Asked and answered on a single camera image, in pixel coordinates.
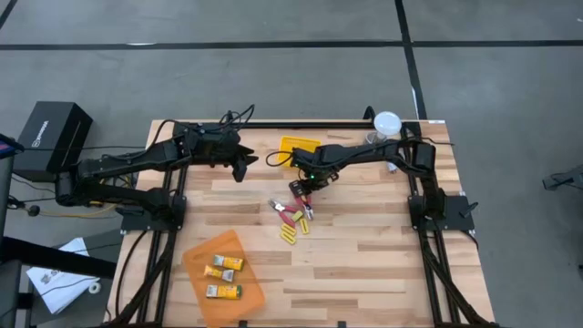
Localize yellow plastic basket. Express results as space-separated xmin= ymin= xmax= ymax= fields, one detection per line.
xmin=277 ymin=135 xmax=322 ymax=168

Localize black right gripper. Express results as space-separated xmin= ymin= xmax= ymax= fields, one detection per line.
xmin=289 ymin=148 xmax=341 ymax=201

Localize black left camera cable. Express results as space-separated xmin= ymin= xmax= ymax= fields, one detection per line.
xmin=218 ymin=104 xmax=256 ymax=133

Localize black metal table frame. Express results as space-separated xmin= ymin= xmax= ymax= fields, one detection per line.
xmin=102 ymin=107 xmax=502 ymax=328

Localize black beam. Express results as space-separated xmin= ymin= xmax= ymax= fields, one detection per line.
xmin=0 ymin=236 xmax=118 ymax=280

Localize white paper sheets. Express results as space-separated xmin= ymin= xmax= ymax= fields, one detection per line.
xmin=26 ymin=236 xmax=101 ymax=315

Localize black camera cable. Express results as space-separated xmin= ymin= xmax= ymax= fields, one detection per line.
xmin=265 ymin=149 xmax=297 ymax=169
xmin=218 ymin=104 xmax=256 ymax=133

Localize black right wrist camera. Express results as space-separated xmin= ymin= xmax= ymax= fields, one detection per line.
xmin=301 ymin=154 xmax=330 ymax=179

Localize white bulb table lamp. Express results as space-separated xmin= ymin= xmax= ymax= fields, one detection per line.
xmin=366 ymin=110 xmax=404 ymax=145

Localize white lamp power cord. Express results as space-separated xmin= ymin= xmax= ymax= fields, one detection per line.
xmin=366 ymin=131 xmax=403 ymax=175

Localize orange translucent plastic bin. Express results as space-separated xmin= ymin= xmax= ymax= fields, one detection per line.
xmin=181 ymin=230 xmax=267 ymax=328

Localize blue object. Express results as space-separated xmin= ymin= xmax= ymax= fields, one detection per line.
xmin=0 ymin=134 xmax=25 ymax=159

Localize yellow crayon box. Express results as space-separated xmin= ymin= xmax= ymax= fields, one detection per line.
xmin=212 ymin=254 xmax=245 ymax=272
xmin=203 ymin=265 xmax=236 ymax=283
xmin=205 ymin=284 xmax=243 ymax=301

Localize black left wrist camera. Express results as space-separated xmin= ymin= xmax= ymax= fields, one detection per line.
xmin=205 ymin=134 xmax=234 ymax=159

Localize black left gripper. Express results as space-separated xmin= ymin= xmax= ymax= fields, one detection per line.
xmin=190 ymin=128 xmax=260 ymax=184

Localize yellow cable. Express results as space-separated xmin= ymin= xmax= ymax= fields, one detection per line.
xmin=40 ymin=175 xmax=124 ymax=220

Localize black cardboard box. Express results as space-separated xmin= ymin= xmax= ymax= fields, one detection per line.
xmin=12 ymin=100 xmax=94 ymax=183

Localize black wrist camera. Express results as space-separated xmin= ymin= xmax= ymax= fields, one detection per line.
xmin=301 ymin=154 xmax=330 ymax=179
xmin=205 ymin=134 xmax=234 ymax=159

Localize black right camera cable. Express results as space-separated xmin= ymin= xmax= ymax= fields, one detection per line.
xmin=265 ymin=149 xmax=297 ymax=169

